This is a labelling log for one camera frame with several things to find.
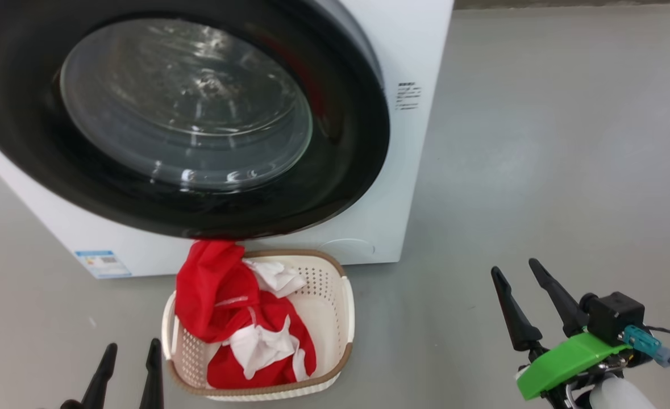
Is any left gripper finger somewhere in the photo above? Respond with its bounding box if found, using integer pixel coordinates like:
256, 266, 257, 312
60, 343, 118, 409
139, 339, 164, 409

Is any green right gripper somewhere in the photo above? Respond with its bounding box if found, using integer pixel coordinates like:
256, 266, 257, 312
490, 258, 635, 409

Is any red and white garment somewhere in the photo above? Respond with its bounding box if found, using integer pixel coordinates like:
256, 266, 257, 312
174, 239, 318, 390

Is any dark round glass washer door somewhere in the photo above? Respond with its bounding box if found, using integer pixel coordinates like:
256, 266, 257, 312
0, 0, 392, 241

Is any cream basket with brown rim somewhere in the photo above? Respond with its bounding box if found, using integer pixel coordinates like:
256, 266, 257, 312
161, 249, 356, 402

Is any white front-load washing machine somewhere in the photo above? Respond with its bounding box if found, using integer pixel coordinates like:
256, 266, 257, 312
0, 0, 455, 279

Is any blue energy label sticker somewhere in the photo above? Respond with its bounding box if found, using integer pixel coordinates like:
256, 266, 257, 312
74, 249, 133, 279

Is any round white filter cover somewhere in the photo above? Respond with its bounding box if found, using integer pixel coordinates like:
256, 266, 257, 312
318, 238, 377, 265

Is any small black text sticker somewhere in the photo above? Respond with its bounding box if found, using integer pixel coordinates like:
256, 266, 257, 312
396, 82, 423, 111

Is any teal cable connector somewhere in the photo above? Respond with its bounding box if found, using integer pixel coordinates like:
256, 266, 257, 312
623, 324, 670, 368

